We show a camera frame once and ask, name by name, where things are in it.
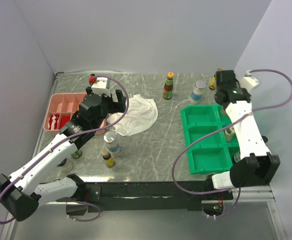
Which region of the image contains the red white striped packet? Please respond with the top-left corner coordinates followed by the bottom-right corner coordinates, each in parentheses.
top-left (47, 113), bottom-right (60, 131)

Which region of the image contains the red packet front compartment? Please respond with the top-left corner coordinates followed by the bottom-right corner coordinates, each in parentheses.
top-left (59, 115), bottom-right (71, 129)

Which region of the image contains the silver lid blue label jar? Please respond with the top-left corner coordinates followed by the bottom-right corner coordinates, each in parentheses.
top-left (190, 80), bottom-right (206, 105)

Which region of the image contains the dark sauce bottle black cap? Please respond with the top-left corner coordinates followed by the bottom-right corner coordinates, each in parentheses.
top-left (233, 136), bottom-right (268, 165)

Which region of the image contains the silver lid jar near front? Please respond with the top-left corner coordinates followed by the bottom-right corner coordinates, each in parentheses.
top-left (103, 131), bottom-right (120, 155)

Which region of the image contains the yellow bottle cork cap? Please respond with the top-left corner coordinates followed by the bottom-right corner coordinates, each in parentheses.
top-left (209, 68), bottom-right (222, 90)

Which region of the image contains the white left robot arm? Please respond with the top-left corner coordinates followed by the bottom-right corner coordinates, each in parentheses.
top-left (0, 86), bottom-right (129, 225)

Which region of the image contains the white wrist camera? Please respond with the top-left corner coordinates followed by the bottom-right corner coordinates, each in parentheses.
top-left (89, 74), bottom-right (110, 96)
top-left (239, 70), bottom-right (260, 93)

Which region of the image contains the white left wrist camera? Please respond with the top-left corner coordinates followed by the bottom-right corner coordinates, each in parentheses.
top-left (89, 74), bottom-right (110, 96)

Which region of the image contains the pink compartment tray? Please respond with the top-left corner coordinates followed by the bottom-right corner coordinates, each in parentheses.
top-left (43, 93), bottom-right (104, 134)

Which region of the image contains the red sauce bottle yellow cap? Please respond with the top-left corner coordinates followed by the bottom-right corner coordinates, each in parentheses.
top-left (163, 72), bottom-right (174, 100)

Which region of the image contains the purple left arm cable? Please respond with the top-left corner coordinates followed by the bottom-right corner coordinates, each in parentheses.
top-left (0, 73), bottom-right (130, 225)

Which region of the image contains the green compartment bin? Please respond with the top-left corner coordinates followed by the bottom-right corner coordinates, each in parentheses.
top-left (181, 104), bottom-right (239, 175)

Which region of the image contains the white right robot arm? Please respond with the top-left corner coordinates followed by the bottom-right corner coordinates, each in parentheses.
top-left (204, 70), bottom-right (281, 199)

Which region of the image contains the black front mounting rail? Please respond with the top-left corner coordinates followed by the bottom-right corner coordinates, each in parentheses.
top-left (73, 181), bottom-right (234, 211)

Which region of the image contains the small yellow dropper bottle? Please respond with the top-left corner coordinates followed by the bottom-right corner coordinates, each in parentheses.
top-left (101, 148), bottom-right (115, 168)

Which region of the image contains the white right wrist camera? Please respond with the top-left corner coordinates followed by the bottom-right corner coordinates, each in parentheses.
top-left (239, 70), bottom-right (260, 93)

